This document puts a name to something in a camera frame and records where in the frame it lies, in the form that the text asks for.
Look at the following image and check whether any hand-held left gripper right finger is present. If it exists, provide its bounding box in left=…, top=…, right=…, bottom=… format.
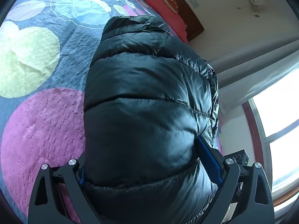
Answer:
left=194, top=135, right=275, bottom=224

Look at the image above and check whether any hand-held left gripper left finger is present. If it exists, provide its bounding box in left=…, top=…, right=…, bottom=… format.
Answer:
left=27, top=155, right=104, bottom=224

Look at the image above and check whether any black puffer jacket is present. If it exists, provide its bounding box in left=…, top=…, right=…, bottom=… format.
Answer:
left=83, top=15, right=220, bottom=224

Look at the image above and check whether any polka dot bedspread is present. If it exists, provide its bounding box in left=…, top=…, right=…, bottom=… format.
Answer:
left=0, top=0, right=223, bottom=224

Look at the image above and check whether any grey curtain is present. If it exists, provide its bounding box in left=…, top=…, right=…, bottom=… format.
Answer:
left=208, top=36, right=299, bottom=115

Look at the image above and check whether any wooden headboard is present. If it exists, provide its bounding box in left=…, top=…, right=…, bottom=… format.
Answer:
left=147, top=0, right=205, bottom=43

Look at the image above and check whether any red pillow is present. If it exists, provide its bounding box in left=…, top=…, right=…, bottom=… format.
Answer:
left=123, top=0, right=188, bottom=43

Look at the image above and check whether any embroidered orange cushion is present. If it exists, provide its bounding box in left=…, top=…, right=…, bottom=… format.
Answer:
left=155, top=0, right=179, bottom=13

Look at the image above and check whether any air conditioner power cable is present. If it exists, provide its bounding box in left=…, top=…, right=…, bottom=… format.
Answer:
left=237, top=3, right=257, bottom=13

